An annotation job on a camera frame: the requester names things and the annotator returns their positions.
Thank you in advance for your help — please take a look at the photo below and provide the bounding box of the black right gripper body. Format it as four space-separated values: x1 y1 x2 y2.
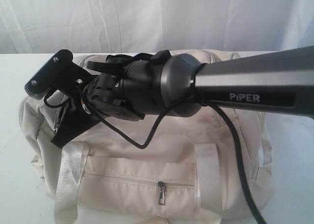
84 61 163 121

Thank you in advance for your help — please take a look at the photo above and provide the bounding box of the cream fabric duffel bag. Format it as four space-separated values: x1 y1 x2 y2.
17 50 274 224

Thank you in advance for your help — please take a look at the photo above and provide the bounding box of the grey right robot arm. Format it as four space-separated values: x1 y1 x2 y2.
52 47 314 149

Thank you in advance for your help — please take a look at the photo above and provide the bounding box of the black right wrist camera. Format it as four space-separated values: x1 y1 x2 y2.
24 50 92 100

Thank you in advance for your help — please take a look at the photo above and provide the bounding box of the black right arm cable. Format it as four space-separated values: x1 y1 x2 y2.
43 50 267 224

